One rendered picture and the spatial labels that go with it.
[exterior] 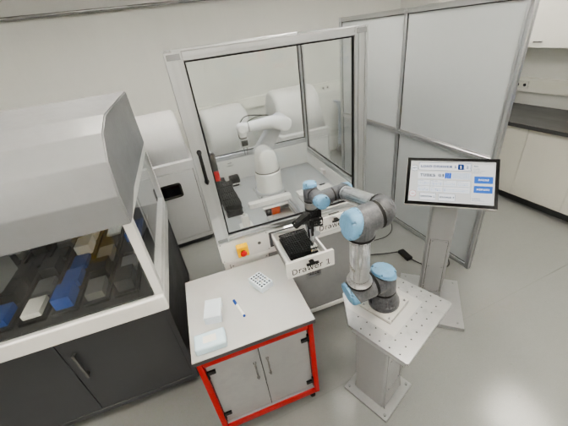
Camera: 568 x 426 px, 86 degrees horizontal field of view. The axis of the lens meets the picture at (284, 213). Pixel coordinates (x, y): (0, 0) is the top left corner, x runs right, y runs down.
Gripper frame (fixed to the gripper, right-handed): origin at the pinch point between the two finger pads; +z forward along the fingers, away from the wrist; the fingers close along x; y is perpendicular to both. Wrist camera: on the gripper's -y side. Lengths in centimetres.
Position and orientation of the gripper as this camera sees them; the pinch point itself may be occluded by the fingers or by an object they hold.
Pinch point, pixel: (309, 237)
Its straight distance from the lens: 177.9
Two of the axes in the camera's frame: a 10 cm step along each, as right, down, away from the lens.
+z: 1.1, 8.5, 5.1
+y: 9.4, -2.6, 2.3
